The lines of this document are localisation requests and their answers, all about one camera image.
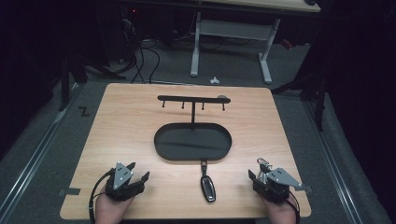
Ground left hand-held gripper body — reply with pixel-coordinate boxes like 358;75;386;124
105;161;146;202

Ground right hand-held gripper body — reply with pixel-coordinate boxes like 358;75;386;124
251;167;313;205

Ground silver key bunch with ring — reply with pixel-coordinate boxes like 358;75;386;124
256;157;271;185

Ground black key holder with tray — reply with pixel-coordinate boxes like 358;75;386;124
153;94;233;162

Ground person's right hand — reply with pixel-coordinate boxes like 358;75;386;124
262;194;299;224

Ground person's left hand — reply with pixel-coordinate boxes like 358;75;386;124
94;186;135;224

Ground grey tape strip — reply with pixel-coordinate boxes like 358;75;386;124
58;187;81;197

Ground black stand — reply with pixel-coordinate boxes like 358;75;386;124
270;73;329;133
58;54;90;112

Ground desk with white legs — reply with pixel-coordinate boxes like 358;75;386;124
189;0;322;86

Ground dark right gripper cable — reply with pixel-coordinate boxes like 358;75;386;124
287;189;302;224

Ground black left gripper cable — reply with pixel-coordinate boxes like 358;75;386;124
88;168;116;224

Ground black car key with strap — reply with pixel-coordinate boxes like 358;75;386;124
200;160;218;203

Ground metal floor rail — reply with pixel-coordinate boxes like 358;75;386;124
0;83;82;217
303;99;364;224

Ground black floor cables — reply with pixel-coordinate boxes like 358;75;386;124
130;38;162;85

